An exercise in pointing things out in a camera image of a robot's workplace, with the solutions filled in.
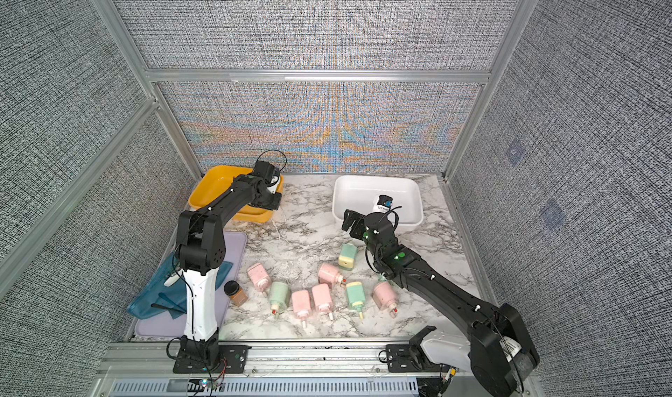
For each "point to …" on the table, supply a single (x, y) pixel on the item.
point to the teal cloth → (173, 296)
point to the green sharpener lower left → (280, 297)
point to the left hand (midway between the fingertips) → (277, 200)
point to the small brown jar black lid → (235, 293)
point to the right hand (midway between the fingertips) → (356, 208)
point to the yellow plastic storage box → (215, 181)
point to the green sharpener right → (381, 278)
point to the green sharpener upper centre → (346, 256)
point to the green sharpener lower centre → (356, 296)
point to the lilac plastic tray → (169, 325)
